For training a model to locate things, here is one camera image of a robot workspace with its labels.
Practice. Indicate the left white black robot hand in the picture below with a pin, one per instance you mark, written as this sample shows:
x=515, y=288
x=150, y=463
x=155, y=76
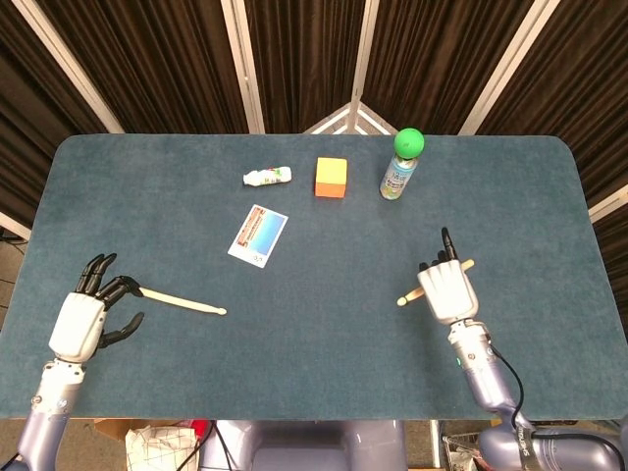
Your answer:
x=76, y=324

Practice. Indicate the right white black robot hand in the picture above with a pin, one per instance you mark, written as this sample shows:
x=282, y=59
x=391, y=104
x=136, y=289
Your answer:
x=449, y=292

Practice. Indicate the wooden drumstick with black mark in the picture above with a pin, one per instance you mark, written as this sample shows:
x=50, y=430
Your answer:
x=409, y=298

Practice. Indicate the plain wooden drumstick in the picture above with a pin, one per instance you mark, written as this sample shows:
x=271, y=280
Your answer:
x=186, y=301

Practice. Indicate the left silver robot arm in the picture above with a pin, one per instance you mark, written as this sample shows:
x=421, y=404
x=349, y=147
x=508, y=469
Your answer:
x=46, y=422

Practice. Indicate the cardboard box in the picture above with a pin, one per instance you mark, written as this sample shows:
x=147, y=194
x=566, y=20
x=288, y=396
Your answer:
x=115, y=427

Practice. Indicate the light blue drink can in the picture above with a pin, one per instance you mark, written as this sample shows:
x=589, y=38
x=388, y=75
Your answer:
x=395, y=181

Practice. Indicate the blue table cloth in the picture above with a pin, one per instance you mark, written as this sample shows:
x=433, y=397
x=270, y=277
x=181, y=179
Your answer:
x=314, y=353

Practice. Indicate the white checked bag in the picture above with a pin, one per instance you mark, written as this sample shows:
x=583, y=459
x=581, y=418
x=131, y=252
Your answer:
x=157, y=449

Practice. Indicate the green ball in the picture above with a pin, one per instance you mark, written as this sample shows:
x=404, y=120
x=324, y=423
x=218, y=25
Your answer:
x=409, y=142

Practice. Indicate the red object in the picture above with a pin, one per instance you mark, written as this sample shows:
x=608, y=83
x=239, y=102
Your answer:
x=198, y=427

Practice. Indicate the orange yellow cube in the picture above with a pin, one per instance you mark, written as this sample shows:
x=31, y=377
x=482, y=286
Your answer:
x=331, y=174

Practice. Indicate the blue picture card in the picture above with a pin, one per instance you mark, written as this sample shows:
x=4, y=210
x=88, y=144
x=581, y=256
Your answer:
x=257, y=235

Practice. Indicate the brown curtain screen panel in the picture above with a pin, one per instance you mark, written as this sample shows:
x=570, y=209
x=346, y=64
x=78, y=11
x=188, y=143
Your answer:
x=29, y=122
x=162, y=64
x=579, y=83
x=304, y=59
x=427, y=59

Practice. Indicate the grey robot torso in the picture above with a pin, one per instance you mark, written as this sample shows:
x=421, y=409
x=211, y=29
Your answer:
x=304, y=446

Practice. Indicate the small white plastic bottle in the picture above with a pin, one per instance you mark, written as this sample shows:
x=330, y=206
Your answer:
x=267, y=176

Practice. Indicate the white screen foot frame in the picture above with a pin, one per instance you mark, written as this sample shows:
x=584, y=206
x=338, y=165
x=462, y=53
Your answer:
x=338, y=122

